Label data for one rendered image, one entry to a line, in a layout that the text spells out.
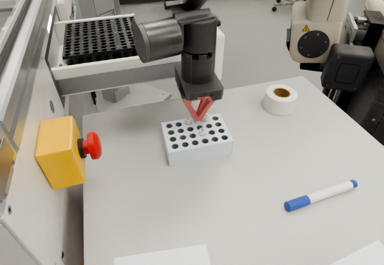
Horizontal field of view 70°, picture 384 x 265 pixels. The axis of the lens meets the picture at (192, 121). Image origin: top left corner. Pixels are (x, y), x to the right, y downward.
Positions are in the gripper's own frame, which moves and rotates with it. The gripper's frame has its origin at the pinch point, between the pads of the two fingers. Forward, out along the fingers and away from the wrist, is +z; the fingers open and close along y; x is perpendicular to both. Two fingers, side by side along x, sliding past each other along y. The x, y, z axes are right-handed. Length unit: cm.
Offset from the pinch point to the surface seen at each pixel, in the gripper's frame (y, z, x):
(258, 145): 5.9, 5.2, 11.3
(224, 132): 4.3, 1.5, 4.4
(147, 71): -10.6, -5.1, -7.9
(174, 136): 3.1, 1.5, -5.3
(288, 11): -255, 79, 181
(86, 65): -10.2, -8.2, -19.5
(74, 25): -29.4, -9.0, -22.7
